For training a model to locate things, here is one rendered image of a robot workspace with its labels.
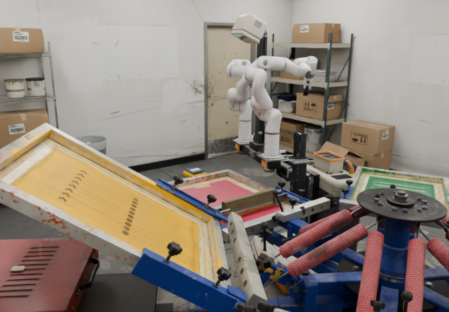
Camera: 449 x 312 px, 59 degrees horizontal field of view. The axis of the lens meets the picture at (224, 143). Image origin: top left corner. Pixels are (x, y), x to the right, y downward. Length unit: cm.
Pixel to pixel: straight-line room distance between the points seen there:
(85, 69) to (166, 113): 132
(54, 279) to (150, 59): 459
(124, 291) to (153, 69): 447
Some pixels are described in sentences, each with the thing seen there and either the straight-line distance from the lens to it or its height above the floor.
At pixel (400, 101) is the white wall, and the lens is 597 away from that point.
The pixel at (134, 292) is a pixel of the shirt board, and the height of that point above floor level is 95.
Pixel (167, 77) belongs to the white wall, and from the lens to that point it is 592.
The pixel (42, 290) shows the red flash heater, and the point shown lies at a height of 110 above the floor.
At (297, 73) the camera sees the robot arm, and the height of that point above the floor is 167.
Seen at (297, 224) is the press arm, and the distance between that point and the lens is 192.
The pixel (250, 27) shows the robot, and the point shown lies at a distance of 258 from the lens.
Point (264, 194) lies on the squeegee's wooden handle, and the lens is 223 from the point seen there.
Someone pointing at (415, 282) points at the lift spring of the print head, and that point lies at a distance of 136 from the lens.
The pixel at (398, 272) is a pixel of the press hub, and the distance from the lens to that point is 161.
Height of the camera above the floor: 187
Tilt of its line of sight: 14 degrees down
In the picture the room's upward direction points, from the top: straight up
